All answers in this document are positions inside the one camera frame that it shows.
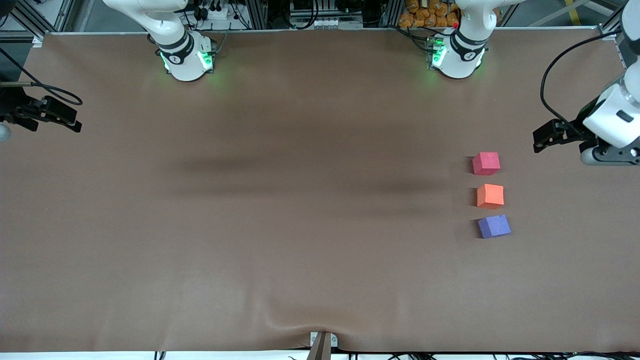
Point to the bag of orange fruits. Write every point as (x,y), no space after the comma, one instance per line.
(427,14)

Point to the purple foam block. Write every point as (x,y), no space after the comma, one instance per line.
(494,226)

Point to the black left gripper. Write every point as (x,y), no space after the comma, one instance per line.
(581,123)

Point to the white terminal block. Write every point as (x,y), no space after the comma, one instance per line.
(330,23)

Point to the aluminium frame rail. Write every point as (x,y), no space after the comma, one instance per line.
(55,17)
(612,25)

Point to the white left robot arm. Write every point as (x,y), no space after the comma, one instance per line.
(462,60)

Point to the metal table edge bracket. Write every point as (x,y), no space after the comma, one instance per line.
(320,350)

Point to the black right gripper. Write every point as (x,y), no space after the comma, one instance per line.
(11,107)

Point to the orange foam block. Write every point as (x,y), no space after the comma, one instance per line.
(490,196)

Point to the red foam block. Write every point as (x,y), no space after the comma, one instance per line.
(486,164)

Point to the brown table mat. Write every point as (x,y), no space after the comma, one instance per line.
(250,280)

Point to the white power strip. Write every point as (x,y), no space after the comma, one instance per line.
(220,14)

